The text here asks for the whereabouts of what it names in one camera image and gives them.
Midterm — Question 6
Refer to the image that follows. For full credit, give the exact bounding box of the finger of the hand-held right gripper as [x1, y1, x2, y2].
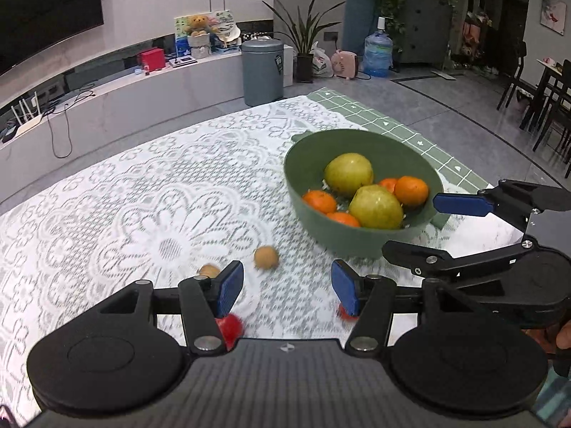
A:
[433, 179, 571, 235]
[382, 239, 536, 284]

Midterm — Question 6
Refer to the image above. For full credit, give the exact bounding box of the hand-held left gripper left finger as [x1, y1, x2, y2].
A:
[94, 261, 244, 356]

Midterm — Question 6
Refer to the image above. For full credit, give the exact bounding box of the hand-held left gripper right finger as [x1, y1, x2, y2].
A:
[331, 259, 476, 357]

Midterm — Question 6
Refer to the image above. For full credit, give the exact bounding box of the green colander bowl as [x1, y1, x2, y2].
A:
[284, 128, 451, 259]

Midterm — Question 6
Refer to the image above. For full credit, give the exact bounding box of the yellow-green pear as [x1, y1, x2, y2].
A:
[348, 184, 404, 230]

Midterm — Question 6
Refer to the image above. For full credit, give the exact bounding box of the green pear with red blush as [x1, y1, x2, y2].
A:
[324, 153, 374, 198]

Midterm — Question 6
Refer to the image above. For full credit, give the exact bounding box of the teal striped cloth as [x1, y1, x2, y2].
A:
[533, 374, 571, 428]

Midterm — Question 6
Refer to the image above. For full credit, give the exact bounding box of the black dining chair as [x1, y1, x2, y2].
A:
[496, 41, 538, 112]
[533, 85, 571, 165]

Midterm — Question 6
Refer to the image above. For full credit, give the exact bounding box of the white lace tablecloth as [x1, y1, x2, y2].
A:
[0, 93, 531, 411]

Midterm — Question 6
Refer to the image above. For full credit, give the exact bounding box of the dark dining table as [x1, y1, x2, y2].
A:
[520, 57, 571, 132]

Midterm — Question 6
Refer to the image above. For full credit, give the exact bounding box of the cluttered dark shelf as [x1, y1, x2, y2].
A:
[459, 9, 496, 74]

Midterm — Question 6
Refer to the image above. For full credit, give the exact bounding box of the blue water jug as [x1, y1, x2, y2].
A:
[363, 16, 394, 78]

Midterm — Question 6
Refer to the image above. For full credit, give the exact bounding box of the grey dresser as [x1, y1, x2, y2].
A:
[393, 0, 456, 70]

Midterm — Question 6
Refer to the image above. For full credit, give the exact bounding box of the pink pig heater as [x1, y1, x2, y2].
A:
[331, 50, 360, 78]

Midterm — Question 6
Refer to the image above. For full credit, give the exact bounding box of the white plastic bag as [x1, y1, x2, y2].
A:
[311, 42, 334, 78]

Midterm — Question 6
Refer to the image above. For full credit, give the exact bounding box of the white television cabinet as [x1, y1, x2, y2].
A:
[0, 42, 295, 201]

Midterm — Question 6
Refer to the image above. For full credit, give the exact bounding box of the grey trash bin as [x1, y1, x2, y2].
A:
[241, 39, 285, 107]

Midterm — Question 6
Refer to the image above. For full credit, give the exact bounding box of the long-leaf potted plant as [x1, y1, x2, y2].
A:
[262, 0, 346, 83]

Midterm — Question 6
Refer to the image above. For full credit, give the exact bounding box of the red box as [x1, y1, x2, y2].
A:
[137, 47, 167, 72]

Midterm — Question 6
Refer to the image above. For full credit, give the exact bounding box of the white flower pot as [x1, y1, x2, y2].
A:
[187, 33, 212, 60]

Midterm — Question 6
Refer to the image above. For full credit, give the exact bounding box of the white router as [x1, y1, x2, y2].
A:
[10, 91, 43, 137]

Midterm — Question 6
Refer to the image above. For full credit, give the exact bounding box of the yellow teddy bear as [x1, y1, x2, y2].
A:
[184, 15, 209, 36]

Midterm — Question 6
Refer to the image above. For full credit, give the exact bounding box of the green picture board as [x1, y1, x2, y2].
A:
[174, 9, 242, 56]

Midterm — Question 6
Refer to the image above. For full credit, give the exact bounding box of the white wall picture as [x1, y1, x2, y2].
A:
[540, 0, 567, 35]

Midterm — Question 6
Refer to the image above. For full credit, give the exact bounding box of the black cable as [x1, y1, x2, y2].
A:
[45, 89, 96, 159]

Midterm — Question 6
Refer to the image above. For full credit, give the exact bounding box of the black wall television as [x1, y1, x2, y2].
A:
[0, 0, 105, 76]

